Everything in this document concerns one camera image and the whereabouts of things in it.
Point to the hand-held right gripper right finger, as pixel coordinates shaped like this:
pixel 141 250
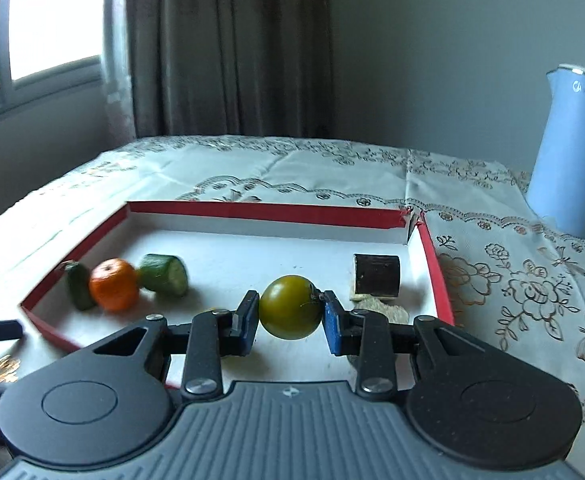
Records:
pixel 330 326

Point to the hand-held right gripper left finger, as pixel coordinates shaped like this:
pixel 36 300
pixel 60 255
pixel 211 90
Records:
pixel 248 321

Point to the green tomato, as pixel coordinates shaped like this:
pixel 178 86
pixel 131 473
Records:
pixel 291 307

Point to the red cardboard box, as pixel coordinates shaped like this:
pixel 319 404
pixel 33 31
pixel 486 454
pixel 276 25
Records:
pixel 272 255

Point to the cut green cucumber piece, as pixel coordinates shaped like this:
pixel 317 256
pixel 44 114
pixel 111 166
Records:
pixel 162 275

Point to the large orange mandarin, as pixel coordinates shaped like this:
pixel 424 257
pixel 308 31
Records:
pixel 114 286

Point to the small dark green cucumber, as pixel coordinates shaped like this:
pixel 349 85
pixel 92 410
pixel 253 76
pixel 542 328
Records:
pixel 80 286

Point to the brown curtain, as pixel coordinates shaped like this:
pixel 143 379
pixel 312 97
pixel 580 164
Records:
pixel 227 45

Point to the light blue electric kettle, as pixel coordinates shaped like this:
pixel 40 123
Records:
pixel 572 155

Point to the window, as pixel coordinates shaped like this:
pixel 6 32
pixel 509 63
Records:
pixel 32 20

